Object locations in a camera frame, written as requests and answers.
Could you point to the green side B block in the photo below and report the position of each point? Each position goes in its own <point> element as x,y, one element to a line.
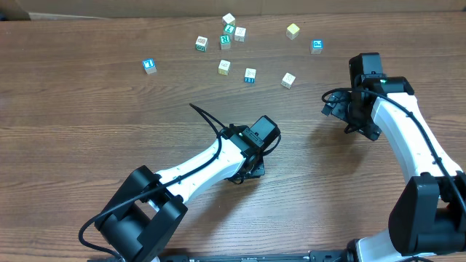
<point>201,43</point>

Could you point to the cardboard strip at back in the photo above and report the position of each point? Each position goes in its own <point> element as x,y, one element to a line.
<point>23,9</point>

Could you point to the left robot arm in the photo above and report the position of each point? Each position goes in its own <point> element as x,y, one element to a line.
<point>148,207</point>

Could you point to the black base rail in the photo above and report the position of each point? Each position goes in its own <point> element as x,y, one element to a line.
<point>312,256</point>

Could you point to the blue top letter block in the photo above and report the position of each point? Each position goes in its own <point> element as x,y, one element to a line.
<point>149,66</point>

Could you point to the blue P letter block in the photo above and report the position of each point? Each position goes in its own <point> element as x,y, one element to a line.
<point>317,46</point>

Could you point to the green R letter block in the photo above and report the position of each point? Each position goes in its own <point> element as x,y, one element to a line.
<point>225,42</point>

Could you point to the yellow side wooden block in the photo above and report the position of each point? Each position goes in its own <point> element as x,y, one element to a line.
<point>224,67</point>

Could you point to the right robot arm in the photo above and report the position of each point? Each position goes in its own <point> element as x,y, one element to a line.
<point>429,216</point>

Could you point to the blue side wooden block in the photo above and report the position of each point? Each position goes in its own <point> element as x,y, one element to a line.
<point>250,75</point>

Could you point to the green L letter block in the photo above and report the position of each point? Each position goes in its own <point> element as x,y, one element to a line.
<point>229,30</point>

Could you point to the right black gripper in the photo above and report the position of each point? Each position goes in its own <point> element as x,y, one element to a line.
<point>336,107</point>

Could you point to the plain tilted wooden block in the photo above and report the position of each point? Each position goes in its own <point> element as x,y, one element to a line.
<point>288,80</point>

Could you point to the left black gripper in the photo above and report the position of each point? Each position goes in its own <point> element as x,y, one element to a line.
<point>251,172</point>

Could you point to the top plain wooden block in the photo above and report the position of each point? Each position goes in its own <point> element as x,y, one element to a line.
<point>228,19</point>

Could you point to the yellow top block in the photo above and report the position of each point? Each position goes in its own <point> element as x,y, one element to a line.
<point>292,31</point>

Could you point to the wooden X block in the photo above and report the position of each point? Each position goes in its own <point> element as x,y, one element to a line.
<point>240,34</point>

